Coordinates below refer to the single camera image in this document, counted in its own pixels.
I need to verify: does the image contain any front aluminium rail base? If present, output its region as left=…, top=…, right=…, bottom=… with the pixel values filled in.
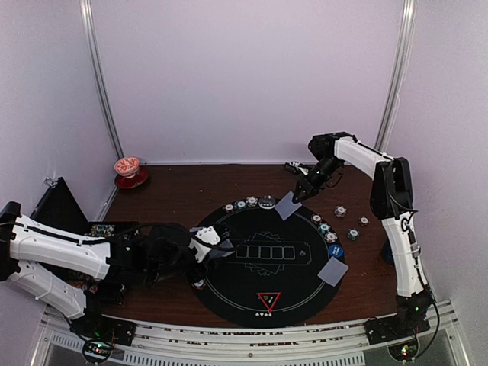
left=28, top=301, right=470, bottom=365

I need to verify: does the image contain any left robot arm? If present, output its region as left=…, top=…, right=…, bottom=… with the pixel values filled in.
left=1, top=201, right=202, bottom=339

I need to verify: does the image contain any aluminium frame post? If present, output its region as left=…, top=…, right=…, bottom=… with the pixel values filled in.
left=374, top=0, right=417, bottom=152
left=79, top=0, right=124, bottom=159

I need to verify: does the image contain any black white chip stack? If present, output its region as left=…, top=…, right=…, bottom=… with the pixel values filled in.
left=334, top=205, right=348, bottom=218

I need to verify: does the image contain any green chip top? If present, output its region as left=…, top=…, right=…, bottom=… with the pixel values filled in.
left=234, top=201, right=247, bottom=210

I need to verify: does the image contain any blue white chip top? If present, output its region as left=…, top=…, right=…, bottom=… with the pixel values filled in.
left=246, top=196, right=258, bottom=207

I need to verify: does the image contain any blue white chip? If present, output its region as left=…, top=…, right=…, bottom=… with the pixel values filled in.
left=246, top=196, right=258, bottom=207
left=324, top=232, right=338, bottom=244

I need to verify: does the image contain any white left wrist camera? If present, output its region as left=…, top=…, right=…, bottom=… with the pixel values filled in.
left=189, top=226, right=220, bottom=263

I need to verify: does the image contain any left aluminium frame post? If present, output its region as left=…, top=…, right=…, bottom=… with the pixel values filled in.
left=79, top=0, right=124, bottom=159

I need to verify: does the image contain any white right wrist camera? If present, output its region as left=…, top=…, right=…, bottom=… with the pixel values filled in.
left=283, top=161, right=310, bottom=175

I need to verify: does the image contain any clear acrylic dealer button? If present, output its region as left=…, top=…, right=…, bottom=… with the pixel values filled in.
left=258, top=195, right=276, bottom=210

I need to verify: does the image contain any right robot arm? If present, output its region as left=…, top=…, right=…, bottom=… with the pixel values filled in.
left=292, top=132, right=435, bottom=344

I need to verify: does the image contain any dark blue mug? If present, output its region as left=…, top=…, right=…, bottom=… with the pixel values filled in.
left=381, top=243, right=394, bottom=265

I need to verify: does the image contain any red white chip stack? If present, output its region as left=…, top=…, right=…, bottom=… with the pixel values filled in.
left=358, top=217, right=370, bottom=226

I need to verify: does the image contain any right aluminium frame post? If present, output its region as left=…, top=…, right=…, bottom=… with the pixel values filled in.
left=374, top=0, right=417, bottom=152

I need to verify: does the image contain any red triangle marker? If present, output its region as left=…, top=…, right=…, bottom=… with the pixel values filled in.
left=257, top=292, right=281, bottom=312

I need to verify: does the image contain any red patterned bowl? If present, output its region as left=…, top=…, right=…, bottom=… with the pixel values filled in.
left=114, top=156, right=140, bottom=178

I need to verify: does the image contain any black poker chip case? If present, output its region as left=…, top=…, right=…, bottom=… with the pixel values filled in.
left=30, top=178, right=139, bottom=305

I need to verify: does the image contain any blue round blind button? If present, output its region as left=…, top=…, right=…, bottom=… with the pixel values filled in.
left=329, top=244, right=344, bottom=258

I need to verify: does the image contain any green chip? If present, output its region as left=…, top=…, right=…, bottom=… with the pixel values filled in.
left=317, top=222, right=331, bottom=234
left=234, top=201, right=247, bottom=210

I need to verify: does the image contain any blue playing card deck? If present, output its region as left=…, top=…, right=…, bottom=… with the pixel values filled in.
left=212, top=239, right=236, bottom=258

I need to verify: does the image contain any round black poker mat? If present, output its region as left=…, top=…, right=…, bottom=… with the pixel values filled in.
left=194, top=207, right=342, bottom=328

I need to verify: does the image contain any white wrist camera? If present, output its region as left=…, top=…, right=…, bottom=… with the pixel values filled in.
left=189, top=226, right=220, bottom=263
left=283, top=161, right=310, bottom=175

